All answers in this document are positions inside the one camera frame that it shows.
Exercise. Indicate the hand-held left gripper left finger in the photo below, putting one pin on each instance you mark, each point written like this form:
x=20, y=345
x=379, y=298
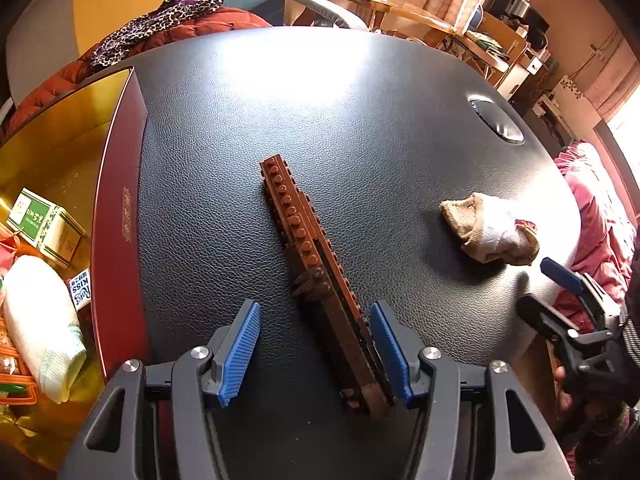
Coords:
x=240, y=355

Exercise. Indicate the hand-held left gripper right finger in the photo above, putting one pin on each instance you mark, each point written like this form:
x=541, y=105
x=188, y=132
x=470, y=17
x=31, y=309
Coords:
x=392, y=355

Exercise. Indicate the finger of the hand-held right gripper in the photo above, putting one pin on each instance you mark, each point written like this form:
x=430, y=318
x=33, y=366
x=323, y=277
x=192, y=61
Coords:
x=542, y=312
x=562, y=270

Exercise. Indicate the beige brown sock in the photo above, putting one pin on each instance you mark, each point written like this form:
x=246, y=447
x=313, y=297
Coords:
x=490, y=230

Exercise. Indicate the long brown brick bar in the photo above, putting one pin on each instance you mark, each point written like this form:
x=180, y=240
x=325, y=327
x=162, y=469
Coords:
x=305, y=240

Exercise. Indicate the red gift box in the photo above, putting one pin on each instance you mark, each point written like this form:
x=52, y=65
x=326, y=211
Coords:
x=117, y=260

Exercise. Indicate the red chocolate candy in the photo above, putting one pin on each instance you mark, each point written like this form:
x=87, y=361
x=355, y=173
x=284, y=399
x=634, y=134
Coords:
x=77, y=287
x=7, y=255

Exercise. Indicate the pale green sock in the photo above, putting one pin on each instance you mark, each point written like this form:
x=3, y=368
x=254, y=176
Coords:
x=40, y=310

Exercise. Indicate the green tea box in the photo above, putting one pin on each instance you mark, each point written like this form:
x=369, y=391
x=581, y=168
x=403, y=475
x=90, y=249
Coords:
x=40, y=215

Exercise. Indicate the person's right hand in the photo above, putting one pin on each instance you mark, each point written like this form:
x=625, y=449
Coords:
x=564, y=390

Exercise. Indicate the pink blanket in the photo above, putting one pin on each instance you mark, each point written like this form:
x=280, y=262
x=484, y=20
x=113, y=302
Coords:
x=595, y=200

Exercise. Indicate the oval table inset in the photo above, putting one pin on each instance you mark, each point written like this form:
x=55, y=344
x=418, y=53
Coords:
x=497, y=120

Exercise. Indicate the pink curtain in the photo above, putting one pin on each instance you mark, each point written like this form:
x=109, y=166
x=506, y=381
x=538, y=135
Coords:
x=615, y=75

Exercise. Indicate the black iron stand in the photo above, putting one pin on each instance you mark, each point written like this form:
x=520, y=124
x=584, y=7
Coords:
x=457, y=46

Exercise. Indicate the wooden shelf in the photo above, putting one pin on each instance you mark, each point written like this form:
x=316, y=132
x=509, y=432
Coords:
x=500, y=30

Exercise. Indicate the silver kettle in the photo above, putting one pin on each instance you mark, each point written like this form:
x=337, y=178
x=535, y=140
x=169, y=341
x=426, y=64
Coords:
x=519, y=7

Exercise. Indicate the wooden side table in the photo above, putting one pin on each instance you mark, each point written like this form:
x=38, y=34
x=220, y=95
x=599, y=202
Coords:
x=400, y=7

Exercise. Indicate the leopard print cloth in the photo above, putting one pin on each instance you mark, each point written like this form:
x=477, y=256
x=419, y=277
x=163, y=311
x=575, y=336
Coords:
x=150, y=25

